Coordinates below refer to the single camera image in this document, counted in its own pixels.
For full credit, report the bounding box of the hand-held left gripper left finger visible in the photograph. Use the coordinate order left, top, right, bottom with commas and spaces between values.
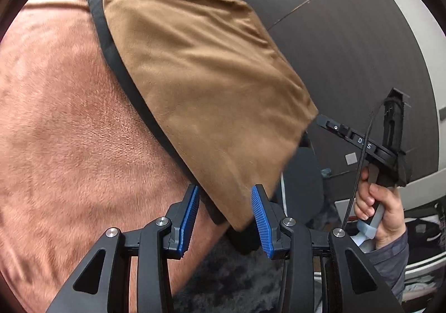
45, 184, 201, 313

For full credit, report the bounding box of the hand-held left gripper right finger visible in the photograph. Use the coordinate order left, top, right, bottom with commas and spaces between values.
251, 184, 405, 313

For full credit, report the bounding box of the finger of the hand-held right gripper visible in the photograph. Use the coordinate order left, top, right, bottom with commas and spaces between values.
316, 114, 360, 142

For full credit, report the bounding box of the brown printed t-shirt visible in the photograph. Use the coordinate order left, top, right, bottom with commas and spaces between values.
101, 0, 319, 233

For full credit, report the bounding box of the person's right forearm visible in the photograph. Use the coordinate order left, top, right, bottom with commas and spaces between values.
362, 229, 411, 307

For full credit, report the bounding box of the pile of clothes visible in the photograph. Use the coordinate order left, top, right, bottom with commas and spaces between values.
404, 207, 446, 297

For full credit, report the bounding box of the person's right hand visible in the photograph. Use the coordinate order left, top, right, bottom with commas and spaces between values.
353, 168, 407, 250

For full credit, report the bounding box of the dark grey shaggy rug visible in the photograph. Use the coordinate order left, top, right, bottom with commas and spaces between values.
171, 239, 336, 313

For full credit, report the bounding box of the salmon pink fleece blanket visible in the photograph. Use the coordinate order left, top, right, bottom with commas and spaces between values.
0, 0, 231, 313

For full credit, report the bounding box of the black braided cable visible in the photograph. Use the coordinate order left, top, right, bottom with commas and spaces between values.
342, 109, 377, 230

